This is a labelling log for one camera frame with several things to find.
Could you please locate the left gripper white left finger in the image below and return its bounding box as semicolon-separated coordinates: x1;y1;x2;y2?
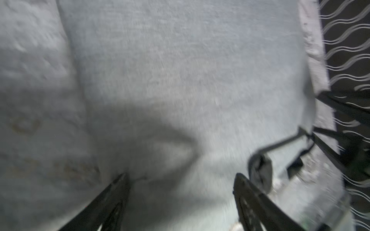
59;173;130;231

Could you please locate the grey laptop bag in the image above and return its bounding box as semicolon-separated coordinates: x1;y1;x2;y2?
57;1;314;231

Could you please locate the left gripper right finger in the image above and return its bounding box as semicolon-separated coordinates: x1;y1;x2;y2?
233;173;303;231

